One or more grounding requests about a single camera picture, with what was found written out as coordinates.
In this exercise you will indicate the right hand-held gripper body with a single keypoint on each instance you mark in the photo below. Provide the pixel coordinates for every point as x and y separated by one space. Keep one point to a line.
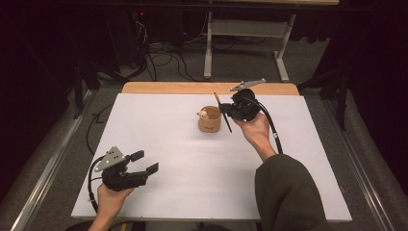
243 106

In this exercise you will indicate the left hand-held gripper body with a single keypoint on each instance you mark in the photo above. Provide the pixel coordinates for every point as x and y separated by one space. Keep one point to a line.
117 174

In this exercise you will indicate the dark teal pencil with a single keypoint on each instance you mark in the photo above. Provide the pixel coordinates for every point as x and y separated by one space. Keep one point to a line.
227 123

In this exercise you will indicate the tan bag-shaped pen holder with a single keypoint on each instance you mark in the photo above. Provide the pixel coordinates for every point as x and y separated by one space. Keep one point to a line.
210 123

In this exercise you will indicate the person's left hand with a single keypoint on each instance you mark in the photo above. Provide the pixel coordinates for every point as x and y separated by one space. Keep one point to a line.
112 200

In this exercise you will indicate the person's right hand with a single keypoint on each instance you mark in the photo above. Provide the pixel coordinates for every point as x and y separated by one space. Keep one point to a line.
255 131

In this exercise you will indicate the white table board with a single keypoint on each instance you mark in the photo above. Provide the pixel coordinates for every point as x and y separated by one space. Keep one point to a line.
179 154

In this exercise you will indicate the wooden table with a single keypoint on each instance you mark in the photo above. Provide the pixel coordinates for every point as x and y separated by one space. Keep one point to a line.
179 87

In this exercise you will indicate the black stand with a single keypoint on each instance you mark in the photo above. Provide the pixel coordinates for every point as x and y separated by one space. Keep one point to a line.
336 83
84 83

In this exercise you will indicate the metal floor rail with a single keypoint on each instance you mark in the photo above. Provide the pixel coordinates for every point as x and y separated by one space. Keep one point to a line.
362 166
48 166

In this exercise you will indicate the white metal desk frame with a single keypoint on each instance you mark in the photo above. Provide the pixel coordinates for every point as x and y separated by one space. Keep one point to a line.
247 29

